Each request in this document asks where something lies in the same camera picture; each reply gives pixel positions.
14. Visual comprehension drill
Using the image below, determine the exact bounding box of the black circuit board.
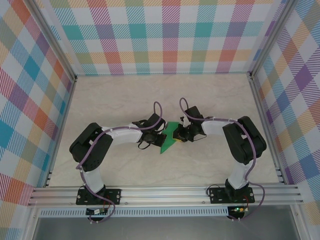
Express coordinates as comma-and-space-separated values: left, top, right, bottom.
85, 208, 107, 216

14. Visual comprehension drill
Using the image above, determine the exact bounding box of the slotted grey cable duct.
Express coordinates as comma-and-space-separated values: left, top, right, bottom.
38, 206, 230, 218

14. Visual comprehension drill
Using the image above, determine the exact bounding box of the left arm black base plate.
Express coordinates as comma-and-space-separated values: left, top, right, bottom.
75, 187, 122, 206

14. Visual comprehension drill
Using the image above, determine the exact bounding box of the thin black base wire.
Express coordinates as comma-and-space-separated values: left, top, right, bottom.
206, 183, 228, 197

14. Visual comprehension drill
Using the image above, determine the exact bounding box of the aluminium frame post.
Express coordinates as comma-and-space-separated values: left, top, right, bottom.
248, 0, 297, 81
26, 0, 78, 83

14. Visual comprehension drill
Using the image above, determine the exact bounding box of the grey metal panel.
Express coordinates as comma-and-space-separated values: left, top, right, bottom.
32, 216, 301, 240

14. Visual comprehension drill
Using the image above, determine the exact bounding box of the aluminium side rail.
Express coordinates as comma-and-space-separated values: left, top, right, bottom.
248, 74, 287, 186
43, 77, 78, 188

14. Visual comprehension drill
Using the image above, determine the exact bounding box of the long aluminium base rail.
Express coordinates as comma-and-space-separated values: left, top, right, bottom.
27, 184, 305, 207

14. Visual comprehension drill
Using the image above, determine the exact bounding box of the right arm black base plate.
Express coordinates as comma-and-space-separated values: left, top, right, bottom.
208, 187, 255, 205

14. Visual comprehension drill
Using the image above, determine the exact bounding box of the green paper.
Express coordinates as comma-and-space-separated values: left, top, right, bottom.
159, 121, 181, 155

